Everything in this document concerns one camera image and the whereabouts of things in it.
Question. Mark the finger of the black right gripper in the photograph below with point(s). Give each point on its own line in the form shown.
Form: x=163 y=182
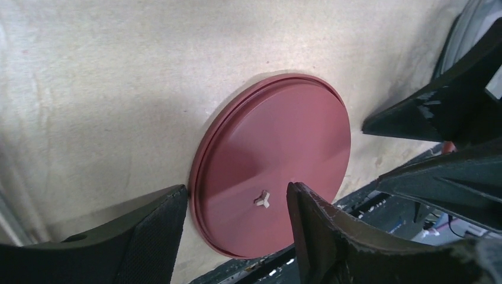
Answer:
x=453 y=107
x=465 y=184

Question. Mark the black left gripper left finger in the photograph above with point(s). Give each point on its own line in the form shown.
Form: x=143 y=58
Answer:
x=138 y=247

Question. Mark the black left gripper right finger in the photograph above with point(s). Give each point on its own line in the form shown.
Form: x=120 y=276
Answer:
x=333 y=246

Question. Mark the dark red round lid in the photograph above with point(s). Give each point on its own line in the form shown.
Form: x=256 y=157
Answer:
x=291 y=127

